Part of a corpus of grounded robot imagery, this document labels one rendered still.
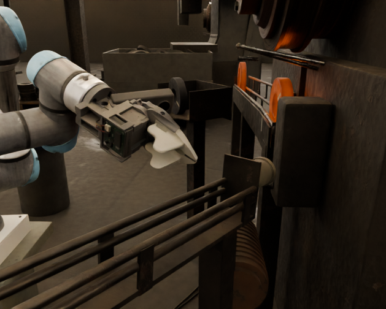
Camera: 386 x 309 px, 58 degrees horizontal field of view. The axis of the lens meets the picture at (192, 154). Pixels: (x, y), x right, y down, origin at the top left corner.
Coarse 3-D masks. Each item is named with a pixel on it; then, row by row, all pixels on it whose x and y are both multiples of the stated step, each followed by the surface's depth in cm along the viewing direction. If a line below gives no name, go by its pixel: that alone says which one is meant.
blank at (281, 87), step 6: (276, 78) 96; (282, 78) 94; (288, 78) 94; (276, 84) 96; (282, 84) 91; (288, 84) 91; (276, 90) 95; (282, 90) 90; (288, 90) 90; (270, 96) 104; (276, 96) 99; (282, 96) 90; (270, 102) 103; (276, 102) 100; (270, 108) 103; (276, 108) 101; (270, 114) 103; (276, 114) 100
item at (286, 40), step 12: (288, 0) 71; (300, 0) 71; (312, 0) 71; (288, 12) 72; (300, 12) 73; (312, 12) 73; (288, 24) 76; (300, 24) 76; (276, 36) 83; (288, 36) 80; (300, 36) 80; (276, 48) 85; (288, 48) 90
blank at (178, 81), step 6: (174, 78) 144; (180, 78) 144; (174, 84) 145; (180, 84) 142; (174, 90) 150; (180, 90) 141; (186, 90) 142; (174, 96) 151; (180, 96) 141; (186, 96) 142; (174, 102) 150; (180, 102) 142; (186, 102) 143; (174, 108) 149; (180, 108) 144; (186, 108) 145
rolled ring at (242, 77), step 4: (240, 64) 196; (244, 64) 195; (240, 68) 195; (244, 68) 193; (240, 72) 195; (244, 72) 193; (240, 76) 195; (244, 76) 193; (240, 80) 194; (244, 80) 193; (240, 84) 194; (244, 84) 194; (244, 88) 196
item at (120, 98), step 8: (168, 88) 65; (112, 96) 60; (120, 96) 61; (128, 96) 61; (136, 96) 61; (144, 96) 62; (152, 96) 62; (160, 96) 63; (168, 96) 63; (160, 104) 63; (168, 104) 64; (168, 112) 66
